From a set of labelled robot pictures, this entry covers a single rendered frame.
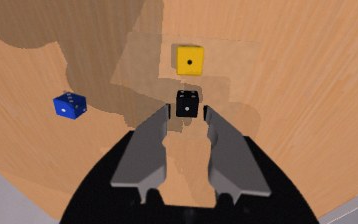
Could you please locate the blue die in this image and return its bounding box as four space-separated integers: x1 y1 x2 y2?
53 92 87 120

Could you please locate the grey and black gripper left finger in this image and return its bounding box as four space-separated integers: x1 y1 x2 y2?
59 103 171 224

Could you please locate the black die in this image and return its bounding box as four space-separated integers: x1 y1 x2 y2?
176 90 199 118

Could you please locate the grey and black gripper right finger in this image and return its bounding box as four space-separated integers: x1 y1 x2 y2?
203 105 320 224

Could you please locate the yellow die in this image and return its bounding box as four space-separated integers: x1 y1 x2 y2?
176 46 205 76

